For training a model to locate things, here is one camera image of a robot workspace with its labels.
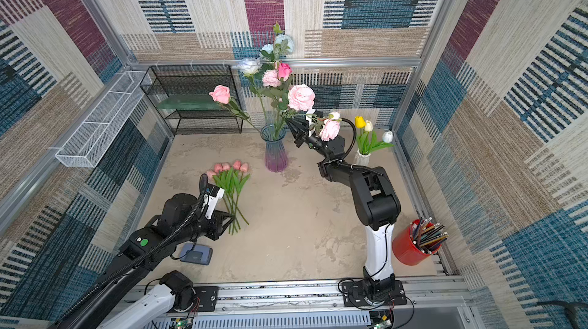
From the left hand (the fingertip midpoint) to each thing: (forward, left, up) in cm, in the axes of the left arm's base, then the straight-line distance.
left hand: (232, 216), depth 73 cm
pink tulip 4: (+29, +14, -14) cm, 35 cm away
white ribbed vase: (+23, -46, -2) cm, 52 cm away
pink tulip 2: (+30, +6, -14) cm, 34 cm away
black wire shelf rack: (+59, +24, +12) cm, 64 cm away
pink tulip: (+26, +2, -16) cm, 31 cm away
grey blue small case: (-5, +16, -19) cm, 26 cm away
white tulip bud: (+22, -51, +12) cm, 57 cm away
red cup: (-9, -54, -6) cm, 55 cm away
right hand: (+30, -18, +14) cm, 38 cm away
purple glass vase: (+35, -11, -15) cm, 40 cm away
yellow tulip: (+28, -43, +13) cm, 53 cm away
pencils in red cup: (-5, -62, -6) cm, 63 cm away
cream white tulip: (+27, -46, +12) cm, 55 cm away
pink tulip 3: (+30, +11, -14) cm, 34 cm away
